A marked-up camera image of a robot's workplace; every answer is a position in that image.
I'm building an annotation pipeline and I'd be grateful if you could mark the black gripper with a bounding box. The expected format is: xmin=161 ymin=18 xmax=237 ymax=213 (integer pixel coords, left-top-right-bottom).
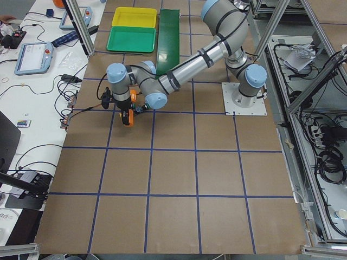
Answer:
xmin=113 ymin=93 xmax=131 ymax=125

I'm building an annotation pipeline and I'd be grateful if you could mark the plain orange cylinder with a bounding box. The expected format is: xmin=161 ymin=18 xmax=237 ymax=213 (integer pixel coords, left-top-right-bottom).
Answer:
xmin=119 ymin=109 xmax=134 ymax=127

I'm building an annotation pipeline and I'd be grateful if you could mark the orange cylinder marked 4680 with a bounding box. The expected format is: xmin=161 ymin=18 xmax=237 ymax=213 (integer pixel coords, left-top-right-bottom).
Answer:
xmin=130 ymin=89 xmax=137 ymax=103

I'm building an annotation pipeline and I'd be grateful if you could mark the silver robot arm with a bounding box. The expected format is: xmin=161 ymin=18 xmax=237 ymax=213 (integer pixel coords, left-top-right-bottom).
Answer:
xmin=100 ymin=1 xmax=267 ymax=126

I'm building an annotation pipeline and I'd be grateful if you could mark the green push button lower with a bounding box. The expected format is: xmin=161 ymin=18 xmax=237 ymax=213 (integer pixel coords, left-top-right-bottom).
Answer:
xmin=134 ymin=103 xmax=150 ymax=114

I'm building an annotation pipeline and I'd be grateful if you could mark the black power adapter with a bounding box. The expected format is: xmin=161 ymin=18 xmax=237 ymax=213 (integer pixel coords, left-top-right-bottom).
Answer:
xmin=61 ymin=74 xmax=82 ymax=83

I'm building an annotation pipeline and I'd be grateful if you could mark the green plastic tray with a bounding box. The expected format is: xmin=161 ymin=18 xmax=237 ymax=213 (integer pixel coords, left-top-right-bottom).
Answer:
xmin=106 ymin=26 xmax=156 ymax=53

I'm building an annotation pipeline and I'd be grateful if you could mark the green conveyor belt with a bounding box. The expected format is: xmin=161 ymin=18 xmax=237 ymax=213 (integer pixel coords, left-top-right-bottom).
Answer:
xmin=156 ymin=9 xmax=180 ymax=77

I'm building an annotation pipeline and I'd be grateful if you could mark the yellow plastic tray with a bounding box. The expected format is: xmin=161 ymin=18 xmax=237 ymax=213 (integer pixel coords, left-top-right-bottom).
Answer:
xmin=112 ymin=7 xmax=157 ymax=28

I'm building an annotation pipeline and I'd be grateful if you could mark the teach pendant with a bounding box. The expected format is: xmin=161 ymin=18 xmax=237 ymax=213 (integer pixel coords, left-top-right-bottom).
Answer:
xmin=59 ymin=6 xmax=93 ymax=30
xmin=14 ymin=42 xmax=53 ymax=76

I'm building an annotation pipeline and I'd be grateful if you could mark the red and black wire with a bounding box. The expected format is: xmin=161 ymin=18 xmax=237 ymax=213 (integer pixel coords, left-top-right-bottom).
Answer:
xmin=65 ymin=78 xmax=109 ymax=120

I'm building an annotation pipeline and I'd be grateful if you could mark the aluminium frame post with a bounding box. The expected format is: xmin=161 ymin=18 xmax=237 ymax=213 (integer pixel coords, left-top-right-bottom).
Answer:
xmin=62 ymin=0 xmax=95 ymax=57

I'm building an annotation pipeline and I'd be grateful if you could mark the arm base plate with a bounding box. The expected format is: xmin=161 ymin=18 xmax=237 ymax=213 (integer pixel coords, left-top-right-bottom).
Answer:
xmin=222 ymin=82 xmax=267 ymax=116

